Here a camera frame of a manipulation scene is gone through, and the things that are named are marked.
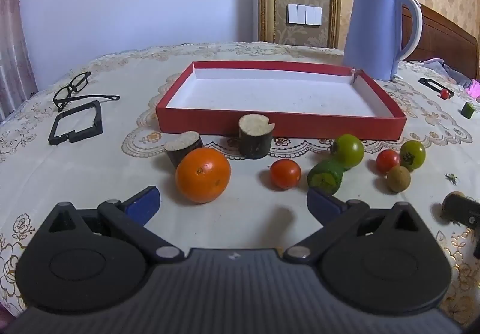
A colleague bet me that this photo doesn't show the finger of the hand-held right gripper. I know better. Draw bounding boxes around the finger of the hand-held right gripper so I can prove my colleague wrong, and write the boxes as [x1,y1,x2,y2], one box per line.
[442,193,480,260]

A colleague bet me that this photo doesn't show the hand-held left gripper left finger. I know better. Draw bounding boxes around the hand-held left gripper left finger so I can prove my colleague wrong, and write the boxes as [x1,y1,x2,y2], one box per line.
[37,186,186,265]

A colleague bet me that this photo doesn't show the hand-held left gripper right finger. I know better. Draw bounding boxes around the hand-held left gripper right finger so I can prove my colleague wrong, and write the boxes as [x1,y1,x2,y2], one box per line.
[283,186,432,265]

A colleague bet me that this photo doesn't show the brown longan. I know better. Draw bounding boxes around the brown longan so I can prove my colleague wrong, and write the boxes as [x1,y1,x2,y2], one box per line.
[441,191,469,224]
[386,165,412,193]

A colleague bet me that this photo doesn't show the green cucumber piece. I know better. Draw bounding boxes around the green cucumber piece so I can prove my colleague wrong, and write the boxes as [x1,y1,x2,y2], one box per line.
[307,158,346,195]

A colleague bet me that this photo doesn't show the large red tomato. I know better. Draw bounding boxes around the large red tomato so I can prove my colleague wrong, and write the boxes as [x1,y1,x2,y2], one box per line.
[269,159,302,190]

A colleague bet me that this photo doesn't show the short eggplant piece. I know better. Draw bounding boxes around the short eggplant piece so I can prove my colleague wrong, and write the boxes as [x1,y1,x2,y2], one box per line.
[164,130,204,169]

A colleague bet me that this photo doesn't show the orange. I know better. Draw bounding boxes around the orange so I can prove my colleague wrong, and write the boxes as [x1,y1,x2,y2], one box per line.
[175,147,232,204]

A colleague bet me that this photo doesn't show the small green tomato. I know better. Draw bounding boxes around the small green tomato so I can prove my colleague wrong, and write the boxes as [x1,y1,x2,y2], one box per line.
[399,140,427,171]

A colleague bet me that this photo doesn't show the red shallow cardboard box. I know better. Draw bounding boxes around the red shallow cardboard box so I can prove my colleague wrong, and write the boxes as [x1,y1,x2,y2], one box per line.
[155,60,407,140]

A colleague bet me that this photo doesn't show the small red tomato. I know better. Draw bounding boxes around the small red tomato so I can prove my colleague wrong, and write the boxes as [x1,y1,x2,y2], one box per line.
[376,149,401,174]

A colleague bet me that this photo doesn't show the tall eggplant piece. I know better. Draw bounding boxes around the tall eggplant piece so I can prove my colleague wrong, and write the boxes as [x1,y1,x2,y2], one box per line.
[238,114,274,160]

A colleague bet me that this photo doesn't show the large green tomato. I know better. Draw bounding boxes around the large green tomato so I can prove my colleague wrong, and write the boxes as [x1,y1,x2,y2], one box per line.
[331,134,365,170]

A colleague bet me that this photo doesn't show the black eyeglasses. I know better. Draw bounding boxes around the black eyeglasses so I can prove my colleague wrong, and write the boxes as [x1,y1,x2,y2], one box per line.
[52,72,121,112]

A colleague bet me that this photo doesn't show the black clip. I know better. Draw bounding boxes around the black clip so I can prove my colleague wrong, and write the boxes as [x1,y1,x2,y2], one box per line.
[418,77,455,99]

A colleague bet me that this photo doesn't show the grey purple cloth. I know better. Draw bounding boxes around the grey purple cloth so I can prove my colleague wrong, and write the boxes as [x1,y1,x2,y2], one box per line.
[410,58,467,84]

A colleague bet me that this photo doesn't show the wooden headboard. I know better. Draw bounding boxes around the wooden headboard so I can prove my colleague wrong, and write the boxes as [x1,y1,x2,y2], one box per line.
[401,3,480,80]

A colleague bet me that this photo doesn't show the blue electric kettle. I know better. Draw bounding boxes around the blue electric kettle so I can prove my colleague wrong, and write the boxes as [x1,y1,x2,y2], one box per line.
[342,0,424,82]

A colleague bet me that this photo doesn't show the patterned curtain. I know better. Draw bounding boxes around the patterned curtain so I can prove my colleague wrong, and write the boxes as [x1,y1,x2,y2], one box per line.
[0,0,38,121]

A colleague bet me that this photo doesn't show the black plastic bracket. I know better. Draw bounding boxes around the black plastic bracket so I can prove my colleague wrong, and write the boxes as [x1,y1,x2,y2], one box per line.
[48,100,104,146]

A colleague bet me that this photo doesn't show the white wall light switch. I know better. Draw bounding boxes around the white wall light switch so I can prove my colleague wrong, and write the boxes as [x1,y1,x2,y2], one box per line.
[287,3,322,26]

